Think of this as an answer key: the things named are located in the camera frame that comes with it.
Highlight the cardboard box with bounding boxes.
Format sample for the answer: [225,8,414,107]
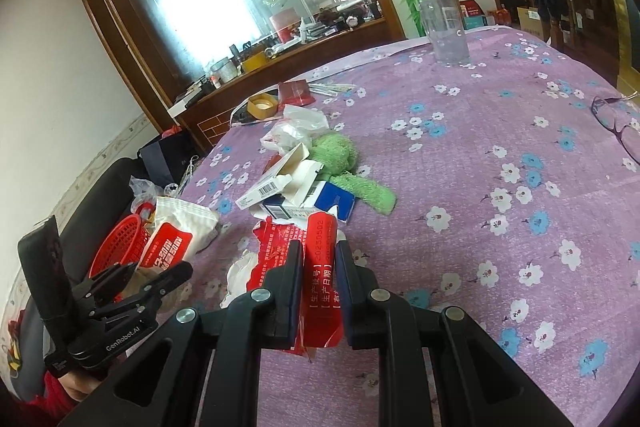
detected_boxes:
[517,6,544,39]

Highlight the red plastic wrapper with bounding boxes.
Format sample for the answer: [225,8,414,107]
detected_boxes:
[251,212,352,354]

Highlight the metal pot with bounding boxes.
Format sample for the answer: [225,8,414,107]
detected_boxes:
[209,59,239,83]

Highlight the crumpled white tissue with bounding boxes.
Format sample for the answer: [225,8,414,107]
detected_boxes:
[226,249,262,299]

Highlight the green plush toy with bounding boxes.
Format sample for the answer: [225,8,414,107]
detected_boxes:
[304,132,397,214]

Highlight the dark red packet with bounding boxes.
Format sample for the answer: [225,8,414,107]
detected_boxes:
[277,79,316,106]

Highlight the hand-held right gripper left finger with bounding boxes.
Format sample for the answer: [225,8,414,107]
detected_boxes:
[57,239,306,427]

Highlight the dark framed eyeglasses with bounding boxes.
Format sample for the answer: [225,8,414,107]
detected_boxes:
[591,91,640,174]

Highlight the crumpled clear plastic wrapper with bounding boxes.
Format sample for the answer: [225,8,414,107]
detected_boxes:
[259,104,331,156]

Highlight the blue white medicine carton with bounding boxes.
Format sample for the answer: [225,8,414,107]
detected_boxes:
[262,181,357,224]

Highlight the black shopping bag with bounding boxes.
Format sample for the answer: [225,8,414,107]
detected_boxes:
[138,129,202,188]

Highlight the clear crumpled plastic bag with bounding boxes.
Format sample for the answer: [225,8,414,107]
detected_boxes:
[128,175,159,208]

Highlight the person's left forearm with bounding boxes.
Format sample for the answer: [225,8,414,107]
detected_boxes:
[20,369,103,419]

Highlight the black leather sofa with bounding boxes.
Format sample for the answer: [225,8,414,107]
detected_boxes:
[16,156,166,293]

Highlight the clear glass mug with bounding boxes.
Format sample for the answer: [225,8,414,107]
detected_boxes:
[418,0,471,67]

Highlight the white open carton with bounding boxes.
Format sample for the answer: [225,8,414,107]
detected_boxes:
[235,142,326,211]

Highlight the yellow tape roll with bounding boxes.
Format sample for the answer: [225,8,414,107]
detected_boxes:
[247,94,280,120]

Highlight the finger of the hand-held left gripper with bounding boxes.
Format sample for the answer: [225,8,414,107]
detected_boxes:
[72,263,140,308]
[117,261,194,314]

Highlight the white bag with red label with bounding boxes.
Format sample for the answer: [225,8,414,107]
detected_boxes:
[139,197,221,269]

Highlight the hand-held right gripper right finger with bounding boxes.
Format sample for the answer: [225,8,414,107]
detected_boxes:
[334,239,576,427]

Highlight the red plastic basket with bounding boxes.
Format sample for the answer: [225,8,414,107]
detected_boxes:
[88,213,157,304]

